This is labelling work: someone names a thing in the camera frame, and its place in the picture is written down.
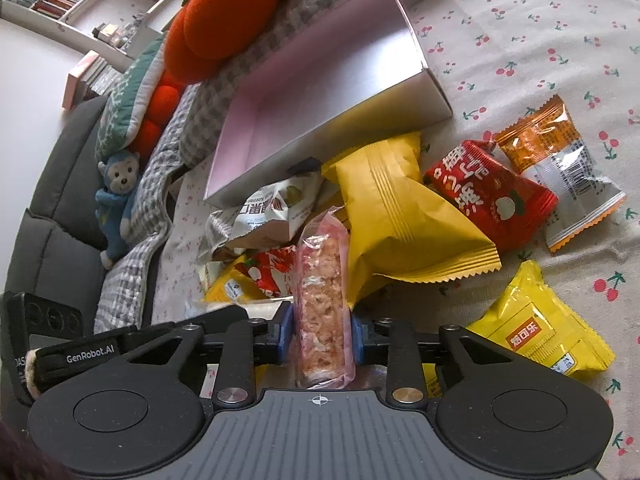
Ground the pink rice cracker bar packet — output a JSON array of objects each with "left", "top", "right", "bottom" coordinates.
[{"left": 294, "top": 207, "right": 356, "bottom": 390}]

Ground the small red snack packet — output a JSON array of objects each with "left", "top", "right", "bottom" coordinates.
[{"left": 234, "top": 245, "right": 296, "bottom": 298}]

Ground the large yellow snack packet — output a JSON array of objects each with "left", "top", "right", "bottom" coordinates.
[{"left": 322, "top": 132, "right": 501, "bottom": 307}]

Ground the yellow cola candy packet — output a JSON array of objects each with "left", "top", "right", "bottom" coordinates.
[{"left": 422, "top": 259, "right": 618, "bottom": 400}]

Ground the white nut snack packet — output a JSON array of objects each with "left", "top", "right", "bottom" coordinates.
[{"left": 196, "top": 171, "right": 323, "bottom": 264}]

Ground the red hawthorn snack packet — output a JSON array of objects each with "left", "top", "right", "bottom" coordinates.
[{"left": 424, "top": 140, "right": 559, "bottom": 252}]

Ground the orange and silver snack packet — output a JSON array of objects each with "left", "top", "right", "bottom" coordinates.
[{"left": 495, "top": 96, "right": 626, "bottom": 252}]

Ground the small yellow snack packet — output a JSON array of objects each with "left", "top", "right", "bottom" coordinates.
[{"left": 204, "top": 256, "right": 267, "bottom": 304}]

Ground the dark grey sofa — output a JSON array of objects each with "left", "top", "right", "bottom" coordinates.
[{"left": 1, "top": 96, "right": 106, "bottom": 332}]

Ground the grey checkered quilt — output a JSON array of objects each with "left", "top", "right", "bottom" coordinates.
[{"left": 92, "top": 0, "right": 522, "bottom": 336}]

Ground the blue monkey plush toy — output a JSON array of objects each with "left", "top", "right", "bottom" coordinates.
[{"left": 94, "top": 150, "right": 140, "bottom": 270}]

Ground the green snowflake cushion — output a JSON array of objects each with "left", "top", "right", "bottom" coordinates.
[{"left": 94, "top": 35, "right": 166, "bottom": 162}]

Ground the orange plush ball cushion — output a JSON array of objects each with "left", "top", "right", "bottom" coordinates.
[{"left": 127, "top": 72, "right": 186, "bottom": 166}]

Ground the pink cardboard box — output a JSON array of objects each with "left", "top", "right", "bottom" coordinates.
[{"left": 204, "top": 0, "right": 451, "bottom": 208}]

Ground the cherry print bed sheet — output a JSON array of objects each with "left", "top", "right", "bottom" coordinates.
[{"left": 150, "top": 0, "right": 640, "bottom": 480}]

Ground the white bookshelf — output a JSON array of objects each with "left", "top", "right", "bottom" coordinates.
[{"left": 1, "top": 0, "right": 154, "bottom": 72}]

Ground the orange pumpkin plush pillow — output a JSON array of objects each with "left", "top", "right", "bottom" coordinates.
[{"left": 164, "top": 0, "right": 280, "bottom": 84}]

